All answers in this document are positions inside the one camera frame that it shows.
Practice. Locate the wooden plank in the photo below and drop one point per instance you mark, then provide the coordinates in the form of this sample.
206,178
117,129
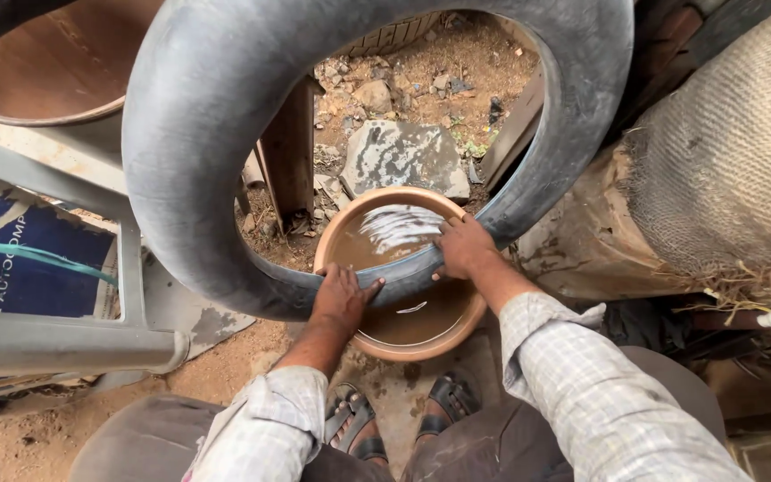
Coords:
290,154

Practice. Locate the person's sandal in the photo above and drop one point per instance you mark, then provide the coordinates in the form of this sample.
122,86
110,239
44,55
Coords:
355,425
449,405

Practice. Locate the person's left hand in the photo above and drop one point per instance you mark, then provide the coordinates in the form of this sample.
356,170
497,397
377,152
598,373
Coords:
340,296

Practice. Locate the burlap sack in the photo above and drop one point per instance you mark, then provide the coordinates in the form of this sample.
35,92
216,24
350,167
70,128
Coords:
727,167

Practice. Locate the grey plastic chair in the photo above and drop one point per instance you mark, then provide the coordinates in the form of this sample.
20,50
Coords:
57,335

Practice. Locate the person's left sandal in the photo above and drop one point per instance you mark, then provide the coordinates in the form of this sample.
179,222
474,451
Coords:
355,425

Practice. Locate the flat grey stone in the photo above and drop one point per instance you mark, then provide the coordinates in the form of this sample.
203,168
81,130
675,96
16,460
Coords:
402,157

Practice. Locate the black rubber tyre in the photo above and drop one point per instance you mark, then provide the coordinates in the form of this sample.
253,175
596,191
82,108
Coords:
389,37

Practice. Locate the person's right sandal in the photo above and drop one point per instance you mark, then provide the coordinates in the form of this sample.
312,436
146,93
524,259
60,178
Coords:
449,405

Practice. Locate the black rubber tube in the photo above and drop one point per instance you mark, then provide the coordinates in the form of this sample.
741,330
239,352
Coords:
185,134

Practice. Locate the torn brown cardboard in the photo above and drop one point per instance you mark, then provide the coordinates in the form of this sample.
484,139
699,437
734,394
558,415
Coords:
586,234

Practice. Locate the person's right hand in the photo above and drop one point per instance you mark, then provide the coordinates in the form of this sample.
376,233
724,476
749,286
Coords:
466,248

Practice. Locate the brown plastic water basin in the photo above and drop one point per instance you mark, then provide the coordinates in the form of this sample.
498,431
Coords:
419,321

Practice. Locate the blue printed cardboard sheet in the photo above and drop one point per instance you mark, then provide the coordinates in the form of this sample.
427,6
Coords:
31,261

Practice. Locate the round brown metal drum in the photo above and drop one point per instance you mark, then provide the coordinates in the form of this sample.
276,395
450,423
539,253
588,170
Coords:
51,60

